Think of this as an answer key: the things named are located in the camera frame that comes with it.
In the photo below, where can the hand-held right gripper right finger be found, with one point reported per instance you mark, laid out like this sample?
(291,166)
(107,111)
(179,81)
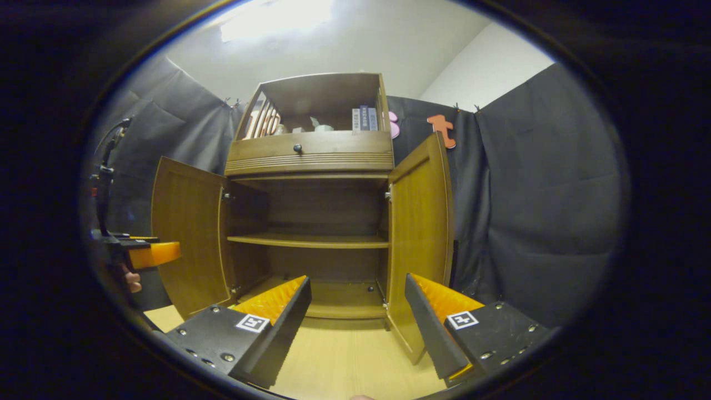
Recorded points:
(430,333)

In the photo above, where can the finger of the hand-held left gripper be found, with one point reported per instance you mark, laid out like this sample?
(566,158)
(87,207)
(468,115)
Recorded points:
(155,254)
(136,239)

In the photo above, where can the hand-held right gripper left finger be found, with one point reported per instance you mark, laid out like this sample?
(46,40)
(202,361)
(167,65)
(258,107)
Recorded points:
(283,339)

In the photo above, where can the wooden cabinet door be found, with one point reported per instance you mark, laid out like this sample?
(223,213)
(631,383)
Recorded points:
(422,233)
(189,233)

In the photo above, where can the wooden double-door shoe cabinet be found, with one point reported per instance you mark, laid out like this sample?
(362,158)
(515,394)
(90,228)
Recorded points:
(322,161)

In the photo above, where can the wooden inner cabinet shelf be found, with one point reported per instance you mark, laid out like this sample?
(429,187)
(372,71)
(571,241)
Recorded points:
(311,241)

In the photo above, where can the wooden cabinet drawer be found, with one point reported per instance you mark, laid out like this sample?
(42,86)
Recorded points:
(333,147)

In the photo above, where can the black backdrop cloth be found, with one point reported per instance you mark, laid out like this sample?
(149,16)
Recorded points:
(544,194)

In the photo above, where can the dark blue book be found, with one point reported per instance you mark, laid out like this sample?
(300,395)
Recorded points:
(364,118)

